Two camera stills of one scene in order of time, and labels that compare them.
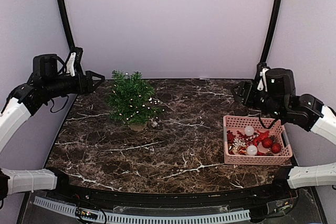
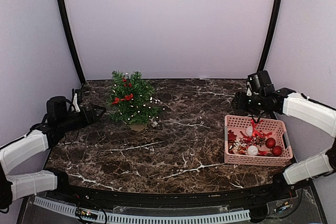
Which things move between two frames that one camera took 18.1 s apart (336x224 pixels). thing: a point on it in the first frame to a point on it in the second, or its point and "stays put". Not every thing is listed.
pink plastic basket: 255,140 stays put
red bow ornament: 260,136 to 127,97
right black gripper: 243,86 to 239,102
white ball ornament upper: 249,130 stays put
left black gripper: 88,88 to 93,118
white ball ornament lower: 252,150 stays put
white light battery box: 155,123 stays put
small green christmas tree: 130,101 stays put
